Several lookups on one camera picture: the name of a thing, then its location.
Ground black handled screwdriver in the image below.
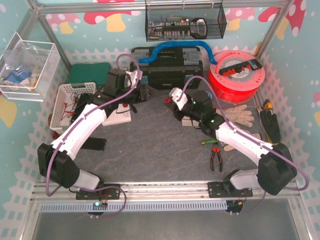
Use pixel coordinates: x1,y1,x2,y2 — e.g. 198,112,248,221
130,105,138,114

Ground white peg fixture base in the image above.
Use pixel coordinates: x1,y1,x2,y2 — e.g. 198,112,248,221
102,103,132,127

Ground black rectangular plate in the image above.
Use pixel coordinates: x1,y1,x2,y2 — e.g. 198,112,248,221
80,137,107,151

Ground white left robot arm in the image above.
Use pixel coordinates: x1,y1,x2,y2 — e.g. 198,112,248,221
37,68,148,191

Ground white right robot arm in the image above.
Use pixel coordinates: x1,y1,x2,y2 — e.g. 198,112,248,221
169,87,297,196

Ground white spring box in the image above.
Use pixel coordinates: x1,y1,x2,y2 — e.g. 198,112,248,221
181,117,199,127

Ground black toolbox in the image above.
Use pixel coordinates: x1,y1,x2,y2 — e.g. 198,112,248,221
138,46,204,90

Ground green hand tool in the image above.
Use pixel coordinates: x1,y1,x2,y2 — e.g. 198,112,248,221
201,138,220,146

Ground green plastic case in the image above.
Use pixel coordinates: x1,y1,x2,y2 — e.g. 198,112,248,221
67,62,111,87

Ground orange black pliers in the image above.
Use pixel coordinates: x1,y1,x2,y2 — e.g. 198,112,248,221
209,147,223,172

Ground upper white work glove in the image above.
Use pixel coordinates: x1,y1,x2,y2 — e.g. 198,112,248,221
216,104,255,128

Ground black device in basket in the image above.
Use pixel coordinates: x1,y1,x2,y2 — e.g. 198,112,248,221
74,93,92,113

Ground red filament spool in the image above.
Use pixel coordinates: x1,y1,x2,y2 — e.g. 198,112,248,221
208,50,265,104

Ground white perforated basket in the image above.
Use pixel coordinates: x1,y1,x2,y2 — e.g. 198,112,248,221
49,82,97,134

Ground black power strip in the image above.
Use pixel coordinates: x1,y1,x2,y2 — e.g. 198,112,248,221
218,59,263,77

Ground yellow black tool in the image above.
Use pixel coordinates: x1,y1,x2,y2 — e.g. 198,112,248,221
256,99,273,112

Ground black yellow rubber glove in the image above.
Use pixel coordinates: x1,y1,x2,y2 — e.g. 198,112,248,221
259,110,281,145

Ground clear acrylic box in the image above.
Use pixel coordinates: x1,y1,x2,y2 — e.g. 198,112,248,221
0,32,61,102

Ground blue white glove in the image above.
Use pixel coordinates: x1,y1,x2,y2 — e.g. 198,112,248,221
4,65,32,86

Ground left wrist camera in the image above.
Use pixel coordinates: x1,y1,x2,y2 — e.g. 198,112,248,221
125,70,143,88

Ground solder wire spool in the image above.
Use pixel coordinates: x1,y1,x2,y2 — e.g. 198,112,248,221
206,91,213,99

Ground blue corrugated hose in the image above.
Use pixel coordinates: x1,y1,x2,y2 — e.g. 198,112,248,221
139,40,218,66

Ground black wire mesh basket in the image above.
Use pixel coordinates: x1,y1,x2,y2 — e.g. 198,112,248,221
145,3,227,42

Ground grey slotted cable duct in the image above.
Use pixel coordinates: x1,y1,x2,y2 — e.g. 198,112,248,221
39,200,228,213

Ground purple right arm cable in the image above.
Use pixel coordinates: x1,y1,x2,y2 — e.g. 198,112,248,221
178,75,310,216

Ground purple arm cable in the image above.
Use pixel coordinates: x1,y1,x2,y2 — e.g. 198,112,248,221
44,53,143,197
178,75,310,216

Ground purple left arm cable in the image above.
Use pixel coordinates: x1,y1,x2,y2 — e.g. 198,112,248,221
44,53,143,197

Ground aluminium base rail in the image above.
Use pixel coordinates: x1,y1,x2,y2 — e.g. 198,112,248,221
30,180,300,202

